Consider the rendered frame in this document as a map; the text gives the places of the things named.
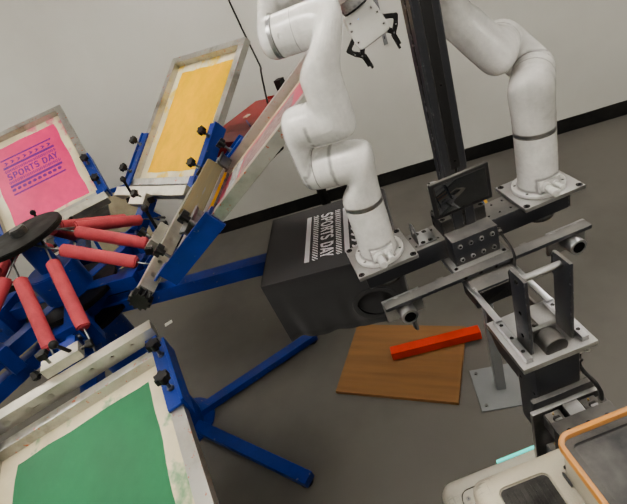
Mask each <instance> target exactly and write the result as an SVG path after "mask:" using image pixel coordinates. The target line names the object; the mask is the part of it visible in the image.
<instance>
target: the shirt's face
mask: <svg viewBox="0 0 627 504"><path fill-rule="evenodd" d="M342 208H344V206H343V200H340V201H337V202H333V203H330V204H326V205H323V206H320V207H316V208H313V209H309V210H306V211H303V212H299V213H296V214H292V215H289V216H286V217H282V218H279V219H275V220H273V223H272V228H271V234H270V239H269V244H268V249H267V254H266V260H265V265H264V270H263V275H262V280H261V285H260V287H261V286H265V285H268V284H272V283H276V282H280V281H284V280H288V279H292V278H295V277H299V276H303V275H307V274H311V273H315V272H319V271H322V270H326V269H330V268H334V267H338V266H342V265H345V264H349V263H351V262H350V260H349V258H348V256H347V254H346V252H345V253H341V254H337V255H333V256H330V257H326V258H322V259H318V260H315V261H311V262H307V263H303V253H304V240H305V227H306V219H307V218H311V217H314V216H317V215H321V214H324V213H328V212H331V211H335V210H338V209H342Z"/></svg>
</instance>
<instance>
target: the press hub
mask: <svg viewBox="0 0 627 504"><path fill-rule="evenodd" d="M61 221H62V216H61V215H60V213H59V212H55V211H51V212H46V213H43V214H40V215H37V216H35V217H33V218H30V219H28V220H26V221H24V222H22V223H21V224H19V225H17V226H15V227H13V228H12V229H10V230H9V231H7V232H6V233H4V234H3V235H1V236H0V262H3V261H6V260H8V259H11V258H13V257H15V256H17V255H19V254H22V255H23V256H24V257H25V258H26V259H27V261H28V262H29V263H30V264H31V265H32V266H33V267H34V268H35V270H34V271H33V272H32V273H31V274H30V275H29V277H28V279H29V281H30V284H31V286H32V288H33V290H34V291H35V292H36V293H37V294H38V295H39V296H40V297H41V298H42V299H43V300H44V301H45V302H44V303H40V306H41V308H42V310H44V309H45V308H46V307H47V306H49V307H55V309H54V310H53V311H51V312H50V313H49V314H48V315H47V316H45V317H46V319H47V321H48V323H49V326H50V328H51V330H53V329H54V328H55V327H57V326H59V325H62V324H63V322H64V304H63V302H62V300H61V297H60V295H59V293H58V291H57V289H56V287H55V285H54V283H53V280H52V278H51V276H50V274H49V272H48V270H47V268H46V263H47V262H48V261H49V260H50V259H49V257H48V255H47V253H46V251H45V248H41V247H35V245H41V246H43V244H42V242H41V241H42V240H43V239H45V238H46V237H47V236H48V235H50V234H51V233H52V232H53V231H54V230H55V229H56V228H57V227H58V226H59V224H60V223H61ZM48 251H49V254H50V256H51V258H52V259H59V260H60V262H61V264H62V266H63V268H64V270H65V272H66V274H67V276H68V278H69V280H70V282H71V284H72V286H73V288H74V290H75V292H76V294H77V296H78V298H79V300H80V303H81V305H82V307H83V309H84V311H86V310H87V313H88V314H90V313H92V314H93V315H94V316H95V322H96V323H97V324H98V325H99V327H100V328H101V329H102V330H103V331H104V332H105V336H106V340H105V341H103V342H102V348H103V347H104V346H106V345H108V344H109V343H111V342H113V341H114V340H116V339H118V338H119V337H121V336H123V335H124V334H126V333H128V332H129V331H131V330H133V329H134V328H135V327H134V326H133V325H132V324H131V323H130V321H129V320H128V319H127V318H126V317H125V315H124V314H123V313H121V312H122V311H123V309H124V308H125V305H124V304H119V305H115V306H111V307H107V308H104V309H102V308H101V306H102V304H103V303H104V301H105V300H106V297H110V296H113V295H117V294H121V293H124V292H128V291H131V290H128V291H124V292H120V293H117V294H113V295H110V296H106V297H103V296H104V295H105V294H106V293H107V291H108V290H109V289H110V287H109V286H108V285H103V286H100V287H96V288H93V289H89V290H86V289H87V288H88V287H89V286H90V284H91V282H92V281H93V280H96V279H100V278H103V277H106V276H110V275H113V274H117V273H118V271H117V267H116V266H115V265H110V264H107V265H106V266H104V267H103V268H102V269H101V270H100V271H99V272H97V273H96V274H95V275H94V276H93V277H92V275H91V274H90V273H89V271H90V270H91V269H93V268H94V267H95V266H96V265H97V264H99V263H98V262H92V263H89V264H86V265H83V264H82V263H81V262H80V261H79V260H78V259H73V258H67V257H61V256H60V254H58V255H55V254H54V253H53V251H52V250H51V249H48ZM145 353H147V350H146V346H145V347H143V348H141V349H140V350H138V351H137V352H135V353H133V354H132V355H130V356H128V357H127V358H125V359H124V360H122V361H120V362H119V363H117V364H115V365H114V366H112V367H111V368H109V370H110V371H111V372H112V373H114V372H116V371H117V370H119V369H121V368H122V367H124V366H126V365H127V364H129V363H130V362H132V361H134V360H135V359H137V358H138V357H140V356H142V355H143V354H145ZM189 395H190V394H189ZM190 398H191V401H192V404H193V407H194V410H195V414H193V415H192V414H191V413H190V415H191V418H192V421H193V424H194V426H195V424H196V423H197V422H198V420H202V421H204V422H206V423H208V424H210V425H212V424H213V422H214V418H215V409H214V410H212V411H211V412H209V413H208V414H206V415H205V416H204V415H203V414H202V413H201V409H200V406H199V404H200V403H202V402H203V401H205V400H206V398H202V397H198V398H192V396H191V395H190Z"/></svg>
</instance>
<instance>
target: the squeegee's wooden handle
mask: <svg viewBox="0 0 627 504"><path fill-rule="evenodd" d="M222 169H223V167H221V166H220V165H219V164H217V163H216V162H214V161H213V160H211V159H207V161H206V162H205V164H204V166H203V168H202V170H201V172H200V174H199V176H198V177H197V179H196V181H195V183H194V185H193V187H192V189H191V191H190V192H189V194H188V196H187V198H186V200H185V202H184V204H183V206H182V208H181V209H180V211H179V215H180V214H181V212H182V211H183V209H185V210H187V211H188V212H190V214H189V216H191V214H192V212H193V210H194V208H195V206H198V208H199V209H200V210H201V211H204V209H205V207H206V205H207V202H208V200H209V198H210V196H211V193H212V191H213V189H214V187H215V184H216V182H217V180H218V178H219V176H220V173H221V171H222Z"/></svg>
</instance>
